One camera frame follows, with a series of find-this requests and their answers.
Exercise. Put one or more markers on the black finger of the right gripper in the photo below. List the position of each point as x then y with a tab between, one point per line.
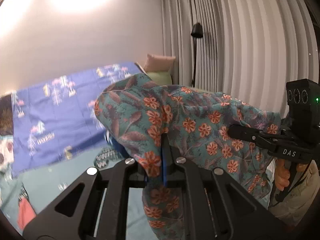
256	136

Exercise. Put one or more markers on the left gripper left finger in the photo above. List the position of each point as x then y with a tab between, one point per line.
135	174

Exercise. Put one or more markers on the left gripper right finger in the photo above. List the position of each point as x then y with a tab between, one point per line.
172	172

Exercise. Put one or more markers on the teal floral fleece garment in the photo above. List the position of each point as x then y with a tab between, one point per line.
137	112

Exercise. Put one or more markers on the person's right hand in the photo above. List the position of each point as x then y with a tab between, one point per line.
282	176

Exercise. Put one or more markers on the navy star-pattern fleece garment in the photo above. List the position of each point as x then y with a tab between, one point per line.
116	145

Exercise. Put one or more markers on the green cushion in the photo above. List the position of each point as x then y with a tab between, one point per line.
161	78

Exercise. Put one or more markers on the teal patterned bed cover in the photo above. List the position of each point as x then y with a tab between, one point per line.
44	184

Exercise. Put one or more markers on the beige pleated curtain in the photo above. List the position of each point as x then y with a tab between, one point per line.
250	48

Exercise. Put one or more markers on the blue tree-print pillowcase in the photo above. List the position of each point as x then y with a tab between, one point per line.
55	120

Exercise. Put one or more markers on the pink beige cushion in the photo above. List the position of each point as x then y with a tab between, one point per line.
157	63

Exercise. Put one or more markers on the black floor lamp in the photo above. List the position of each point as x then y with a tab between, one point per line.
196	33

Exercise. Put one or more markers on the folded coral pink garment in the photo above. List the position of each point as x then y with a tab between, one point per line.
25	212

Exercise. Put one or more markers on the dark brown patterned pillow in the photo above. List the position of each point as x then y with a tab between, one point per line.
6	122

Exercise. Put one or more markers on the black tracking camera box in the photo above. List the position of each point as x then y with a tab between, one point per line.
303	101

